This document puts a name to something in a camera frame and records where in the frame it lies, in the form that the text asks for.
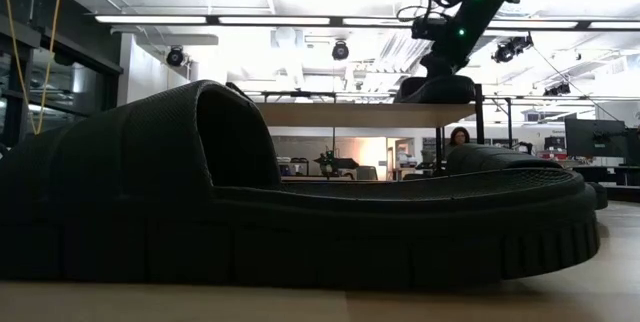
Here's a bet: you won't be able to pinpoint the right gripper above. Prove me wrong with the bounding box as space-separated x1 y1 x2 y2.
422 36 474 79

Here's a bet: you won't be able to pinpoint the black rubber slide sandal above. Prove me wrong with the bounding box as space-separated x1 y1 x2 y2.
443 142 609 211
0 80 601 293
393 74 477 105

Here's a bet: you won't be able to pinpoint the wooden shelf black metal legs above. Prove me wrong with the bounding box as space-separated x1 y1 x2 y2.
255 84 485 176

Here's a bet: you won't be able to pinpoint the black ceiling spotlight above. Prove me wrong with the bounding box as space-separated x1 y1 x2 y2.
331 39 350 62
491 34 534 65
542 81 572 97
165 45 186 68

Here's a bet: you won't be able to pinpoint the person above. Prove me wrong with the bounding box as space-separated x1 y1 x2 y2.
447 126 472 159

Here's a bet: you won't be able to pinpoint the black computer monitor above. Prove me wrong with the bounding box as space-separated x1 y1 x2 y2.
564 118 640 159

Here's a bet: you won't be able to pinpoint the long overhead light bar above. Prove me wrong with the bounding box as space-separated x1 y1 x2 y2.
94 14 640 32

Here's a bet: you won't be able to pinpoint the dark background desk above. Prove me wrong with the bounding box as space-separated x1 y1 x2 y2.
572 164 640 187

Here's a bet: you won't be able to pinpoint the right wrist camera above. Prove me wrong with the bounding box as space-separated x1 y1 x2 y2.
411 14 450 42

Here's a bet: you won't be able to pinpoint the black aluminium table frame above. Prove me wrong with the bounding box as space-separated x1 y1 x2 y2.
597 181 640 203

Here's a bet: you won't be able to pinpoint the yellow hanging cable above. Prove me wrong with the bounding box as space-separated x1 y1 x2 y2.
0 0 65 136

